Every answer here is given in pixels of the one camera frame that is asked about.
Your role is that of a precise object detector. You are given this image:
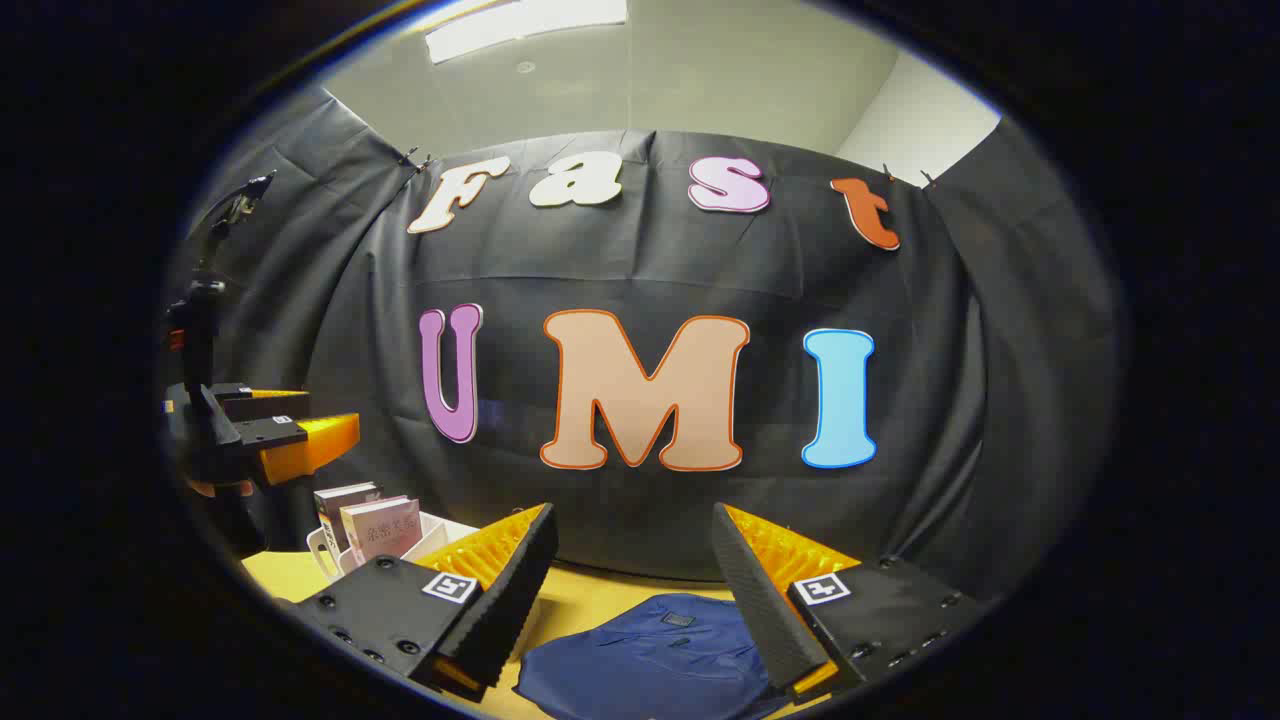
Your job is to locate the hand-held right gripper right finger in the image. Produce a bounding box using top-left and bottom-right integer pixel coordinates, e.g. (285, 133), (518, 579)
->
(712, 503), (986, 701)

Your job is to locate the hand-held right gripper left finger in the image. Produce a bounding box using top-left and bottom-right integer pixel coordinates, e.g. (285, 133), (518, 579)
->
(290, 503), (559, 701)

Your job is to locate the white bookshelf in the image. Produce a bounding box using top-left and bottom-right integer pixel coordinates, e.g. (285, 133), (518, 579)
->
(307, 512), (481, 581)

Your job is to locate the pink cover book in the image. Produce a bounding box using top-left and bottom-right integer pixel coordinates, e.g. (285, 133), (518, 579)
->
(340, 496), (423, 566)

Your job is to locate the blue schoolbag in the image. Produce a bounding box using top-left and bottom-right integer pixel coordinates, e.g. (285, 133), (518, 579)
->
(515, 594), (801, 720)

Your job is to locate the black backdrop cloth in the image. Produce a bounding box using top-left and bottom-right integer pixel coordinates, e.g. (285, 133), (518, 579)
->
(165, 85), (1126, 601)

